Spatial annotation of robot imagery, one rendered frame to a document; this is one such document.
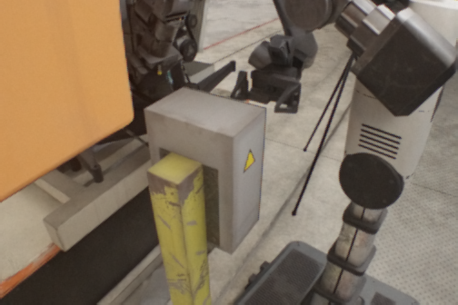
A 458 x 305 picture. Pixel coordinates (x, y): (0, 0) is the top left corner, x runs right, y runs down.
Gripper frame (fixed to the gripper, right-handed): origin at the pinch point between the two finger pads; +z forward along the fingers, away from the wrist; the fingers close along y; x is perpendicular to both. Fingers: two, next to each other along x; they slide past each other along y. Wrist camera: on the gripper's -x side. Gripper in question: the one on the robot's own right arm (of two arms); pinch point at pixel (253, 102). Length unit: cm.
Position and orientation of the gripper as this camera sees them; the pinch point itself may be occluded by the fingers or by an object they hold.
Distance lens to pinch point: 67.3
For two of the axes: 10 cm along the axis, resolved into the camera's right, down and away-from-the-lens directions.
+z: -5.2, 4.4, -7.3
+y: 8.5, 2.7, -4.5
